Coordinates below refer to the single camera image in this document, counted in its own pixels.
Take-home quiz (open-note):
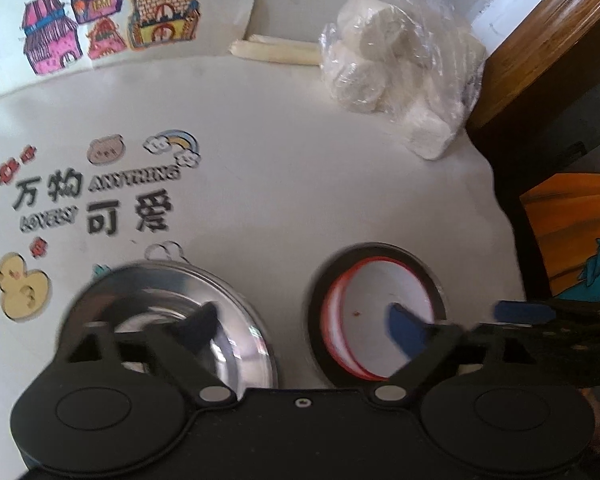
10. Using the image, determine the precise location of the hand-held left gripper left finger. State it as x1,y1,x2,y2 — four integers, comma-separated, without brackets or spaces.
65,301,231,406

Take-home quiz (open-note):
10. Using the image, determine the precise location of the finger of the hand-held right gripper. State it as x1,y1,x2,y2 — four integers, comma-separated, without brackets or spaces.
496,299,600,346
467,322,600,392

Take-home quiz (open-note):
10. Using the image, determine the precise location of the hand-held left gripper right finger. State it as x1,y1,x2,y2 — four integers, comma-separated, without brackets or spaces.
372,301,513,405

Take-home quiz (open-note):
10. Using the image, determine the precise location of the stainless steel plate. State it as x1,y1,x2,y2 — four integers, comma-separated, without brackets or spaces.
62,259,279,392

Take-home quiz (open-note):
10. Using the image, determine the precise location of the stainless steel bowl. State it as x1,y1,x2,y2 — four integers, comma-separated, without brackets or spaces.
309,241,449,388

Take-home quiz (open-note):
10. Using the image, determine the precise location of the orange painted picture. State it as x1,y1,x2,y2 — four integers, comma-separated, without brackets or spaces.
519,171,600,306

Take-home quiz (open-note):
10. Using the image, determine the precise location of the plastic bag of white buns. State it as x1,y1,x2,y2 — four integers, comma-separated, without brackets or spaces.
319,0,487,162

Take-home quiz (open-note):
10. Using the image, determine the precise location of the white paper roll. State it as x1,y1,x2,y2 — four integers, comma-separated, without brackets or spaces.
229,34,322,67

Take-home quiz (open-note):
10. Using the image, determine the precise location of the children's drawing of houses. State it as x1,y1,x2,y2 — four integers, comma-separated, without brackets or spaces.
0,0,272,107

